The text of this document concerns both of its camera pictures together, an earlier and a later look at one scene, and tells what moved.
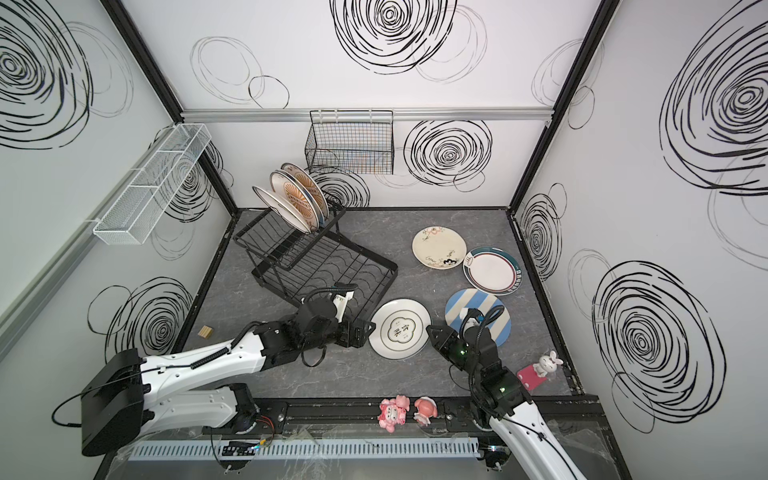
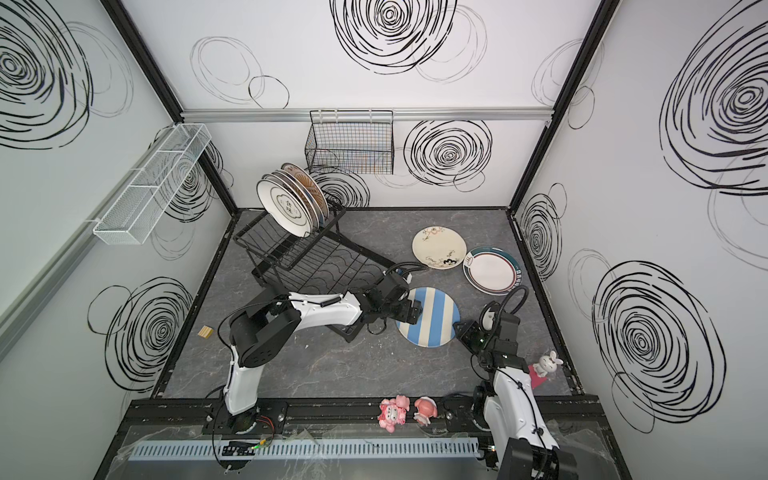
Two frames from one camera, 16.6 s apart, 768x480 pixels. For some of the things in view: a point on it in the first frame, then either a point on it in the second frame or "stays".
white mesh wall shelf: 130,215 stays
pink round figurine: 426,409 stays
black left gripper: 351,330 → 405,309
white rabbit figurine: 547,364 stays
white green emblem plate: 400,330 → 283,207
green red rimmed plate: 492,271 stays
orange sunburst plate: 287,187 stays
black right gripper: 447,344 → 475,335
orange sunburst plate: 296,173 stays
